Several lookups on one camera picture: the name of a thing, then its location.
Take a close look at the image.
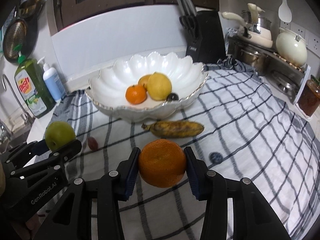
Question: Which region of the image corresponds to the hanging brass bowl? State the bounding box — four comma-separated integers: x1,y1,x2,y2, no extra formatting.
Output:
18,0,45,19

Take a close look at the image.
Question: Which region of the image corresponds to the yellow lemon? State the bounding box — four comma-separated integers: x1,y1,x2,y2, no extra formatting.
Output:
147,72,172,101

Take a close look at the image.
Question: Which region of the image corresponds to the steel pot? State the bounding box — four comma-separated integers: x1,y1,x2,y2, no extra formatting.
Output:
233,42,270,76

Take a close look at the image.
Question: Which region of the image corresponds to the dark plum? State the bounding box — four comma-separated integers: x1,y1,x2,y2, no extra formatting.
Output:
166,93,179,102

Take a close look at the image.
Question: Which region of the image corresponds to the red grape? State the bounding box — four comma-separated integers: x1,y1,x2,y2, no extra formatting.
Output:
87,137,99,151

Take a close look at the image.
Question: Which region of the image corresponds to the overripe banana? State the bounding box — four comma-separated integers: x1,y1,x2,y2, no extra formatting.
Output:
142,121,204,139

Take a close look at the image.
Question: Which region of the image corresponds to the blueberry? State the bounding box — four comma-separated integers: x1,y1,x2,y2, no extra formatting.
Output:
209,152,223,165

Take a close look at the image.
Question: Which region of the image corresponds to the checkered grey white cloth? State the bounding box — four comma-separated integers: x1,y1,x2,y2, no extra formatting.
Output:
52,60,319,239

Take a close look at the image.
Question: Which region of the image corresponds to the white scalloped bowl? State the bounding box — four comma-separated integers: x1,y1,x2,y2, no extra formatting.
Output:
85,51,208,122

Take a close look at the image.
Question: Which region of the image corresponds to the small mandarin orange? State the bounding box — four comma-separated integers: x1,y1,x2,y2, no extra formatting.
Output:
125,85,147,105

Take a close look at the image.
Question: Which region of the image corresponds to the white rice spoon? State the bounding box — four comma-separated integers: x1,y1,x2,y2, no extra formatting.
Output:
278,0,292,23

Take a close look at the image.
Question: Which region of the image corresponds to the metal pot rack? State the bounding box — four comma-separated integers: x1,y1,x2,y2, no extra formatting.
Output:
228,35,307,103

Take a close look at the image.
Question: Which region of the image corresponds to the large orange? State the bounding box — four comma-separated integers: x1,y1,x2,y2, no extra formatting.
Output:
139,139,186,188

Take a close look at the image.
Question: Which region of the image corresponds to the metal faucet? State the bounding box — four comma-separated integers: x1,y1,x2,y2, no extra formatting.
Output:
1,74,35,126

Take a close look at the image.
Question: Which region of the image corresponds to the green apple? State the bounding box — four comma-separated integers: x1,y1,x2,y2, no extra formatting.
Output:
44,121,76,152

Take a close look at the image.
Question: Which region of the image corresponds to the green dish soap bottle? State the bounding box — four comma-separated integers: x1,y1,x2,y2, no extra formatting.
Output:
14,44,56,118

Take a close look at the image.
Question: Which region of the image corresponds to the black knife block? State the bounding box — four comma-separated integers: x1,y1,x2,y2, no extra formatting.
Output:
176,0,226,64

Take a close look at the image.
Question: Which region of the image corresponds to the hanging colander pan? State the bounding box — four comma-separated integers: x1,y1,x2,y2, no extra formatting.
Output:
3,18,27,64

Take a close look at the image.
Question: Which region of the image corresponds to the blue pump bottle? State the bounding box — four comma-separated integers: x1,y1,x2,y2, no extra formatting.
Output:
37,57,66,102

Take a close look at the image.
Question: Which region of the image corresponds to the yellow mango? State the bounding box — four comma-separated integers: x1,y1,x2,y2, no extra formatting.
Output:
138,74,151,90

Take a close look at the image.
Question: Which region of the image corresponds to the amber jar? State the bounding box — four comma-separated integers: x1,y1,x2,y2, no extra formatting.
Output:
298,75,320,117

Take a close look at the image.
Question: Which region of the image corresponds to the cream ceramic pot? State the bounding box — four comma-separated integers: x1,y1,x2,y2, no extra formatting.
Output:
276,28,308,67

